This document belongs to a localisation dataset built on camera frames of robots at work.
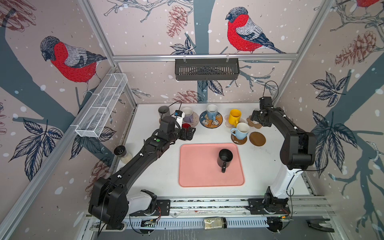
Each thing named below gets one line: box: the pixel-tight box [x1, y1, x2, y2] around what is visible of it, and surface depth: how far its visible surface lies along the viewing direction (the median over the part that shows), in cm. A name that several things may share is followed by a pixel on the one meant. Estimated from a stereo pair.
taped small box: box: [203, 217, 227, 230], surface depth 67 cm
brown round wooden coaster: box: [249, 131, 267, 147], surface depth 102 cm
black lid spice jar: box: [114, 145, 133, 164], surface depth 85 cm
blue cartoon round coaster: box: [199, 111, 224, 129], surface depth 112 cm
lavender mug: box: [182, 106, 194, 123], surface depth 110 cm
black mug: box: [217, 148, 234, 174], surface depth 85 cm
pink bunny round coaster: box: [189, 111, 199, 128], surface depth 113 cm
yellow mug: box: [228, 109, 242, 128], surface depth 106 cm
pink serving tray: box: [179, 143, 245, 187], surface depth 90 cm
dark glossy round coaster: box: [231, 133, 248, 146], surface depth 100 cm
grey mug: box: [158, 105, 171, 120], surface depth 105 cm
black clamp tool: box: [305, 218, 335, 233], surface depth 69 cm
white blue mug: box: [230, 122, 250, 140], surface depth 97 cm
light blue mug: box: [206, 104, 219, 121], surface depth 106 cm
